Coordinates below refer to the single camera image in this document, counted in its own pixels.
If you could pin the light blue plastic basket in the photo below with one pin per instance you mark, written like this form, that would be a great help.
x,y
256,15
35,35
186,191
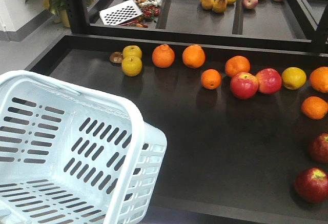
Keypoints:
x,y
71,154

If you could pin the orange behind apples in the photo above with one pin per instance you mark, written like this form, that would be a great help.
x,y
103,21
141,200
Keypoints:
x,y
237,64

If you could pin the knobbed orange leftmost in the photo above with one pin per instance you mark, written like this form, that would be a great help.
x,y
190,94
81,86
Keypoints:
x,y
163,56

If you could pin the yellow apple front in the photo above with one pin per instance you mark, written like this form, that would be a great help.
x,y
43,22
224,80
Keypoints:
x,y
131,66

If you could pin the yellow apple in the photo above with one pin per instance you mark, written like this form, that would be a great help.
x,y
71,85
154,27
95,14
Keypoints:
x,y
132,50
131,66

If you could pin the small orange centre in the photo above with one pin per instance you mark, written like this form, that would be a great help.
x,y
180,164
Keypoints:
x,y
211,79

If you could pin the small orange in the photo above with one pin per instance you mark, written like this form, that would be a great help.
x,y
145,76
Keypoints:
x,y
314,107
211,79

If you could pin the yellow apple back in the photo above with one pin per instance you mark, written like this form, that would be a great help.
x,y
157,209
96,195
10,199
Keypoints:
x,y
132,50

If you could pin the pink red apple left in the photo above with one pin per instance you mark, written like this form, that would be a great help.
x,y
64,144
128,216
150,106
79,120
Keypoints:
x,y
244,85

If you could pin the pink red apple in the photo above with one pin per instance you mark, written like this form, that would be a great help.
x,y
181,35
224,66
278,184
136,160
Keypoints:
x,y
269,80
244,85

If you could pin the black wooden display stand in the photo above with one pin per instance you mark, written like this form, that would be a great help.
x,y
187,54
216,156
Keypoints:
x,y
225,156

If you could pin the black upper tray shelf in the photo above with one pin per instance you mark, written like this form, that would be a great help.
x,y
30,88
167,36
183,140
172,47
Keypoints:
x,y
295,25

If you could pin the white perforated grater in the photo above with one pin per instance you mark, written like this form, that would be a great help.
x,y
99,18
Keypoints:
x,y
120,13

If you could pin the brown pear left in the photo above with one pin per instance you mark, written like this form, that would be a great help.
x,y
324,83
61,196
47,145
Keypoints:
x,y
207,4

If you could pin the pink red apple right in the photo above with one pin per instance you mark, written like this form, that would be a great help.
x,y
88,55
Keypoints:
x,y
269,80

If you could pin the brown pear middle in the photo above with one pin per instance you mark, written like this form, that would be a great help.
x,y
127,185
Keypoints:
x,y
219,6

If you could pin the yellow round citrus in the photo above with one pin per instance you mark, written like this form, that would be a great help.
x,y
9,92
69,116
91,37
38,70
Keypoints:
x,y
293,78

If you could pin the small orange lower left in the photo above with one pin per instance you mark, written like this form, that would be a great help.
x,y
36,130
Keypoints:
x,y
314,107

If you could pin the large orange far right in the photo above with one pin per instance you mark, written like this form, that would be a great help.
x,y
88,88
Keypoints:
x,y
319,79

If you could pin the dark red apple upper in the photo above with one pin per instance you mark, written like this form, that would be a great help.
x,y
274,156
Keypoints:
x,y
318,148

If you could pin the dark red apple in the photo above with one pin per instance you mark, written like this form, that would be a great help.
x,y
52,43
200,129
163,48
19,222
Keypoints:
x,y
311,185
318,148

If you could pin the dark red apple left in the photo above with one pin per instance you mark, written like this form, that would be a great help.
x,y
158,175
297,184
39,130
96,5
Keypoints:
x,y
311,185

